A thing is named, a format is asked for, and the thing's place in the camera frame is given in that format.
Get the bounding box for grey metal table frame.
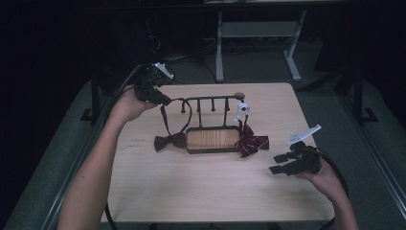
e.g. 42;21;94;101
214;9;308;82

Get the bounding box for black rack with wooden tray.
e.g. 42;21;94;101
180;95;247;155

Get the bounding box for person's left hand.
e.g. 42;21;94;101
109;84;160;125

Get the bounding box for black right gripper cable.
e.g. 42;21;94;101
317;148;350;230

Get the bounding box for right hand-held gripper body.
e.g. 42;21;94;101
284;124;323;176

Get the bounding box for dark bow tie with strap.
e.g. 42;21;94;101
153;97;193;153

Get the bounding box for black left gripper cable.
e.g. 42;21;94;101
103;62;145;230

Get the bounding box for person's right hand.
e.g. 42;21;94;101
296;157;345;201

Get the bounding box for red striped bow tie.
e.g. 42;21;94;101
234;102;270;159

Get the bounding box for black metal stand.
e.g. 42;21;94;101
79;68;103;125
351;65;379;126

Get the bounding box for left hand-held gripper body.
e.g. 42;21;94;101
133;61;175;104

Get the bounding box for black floor cables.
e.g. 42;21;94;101
155;52;218;84

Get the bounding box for grey metal rail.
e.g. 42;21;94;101
39;92;118;230
336;94;406;209

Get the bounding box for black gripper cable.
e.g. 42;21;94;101
103;62;145;230
317;148;350;230

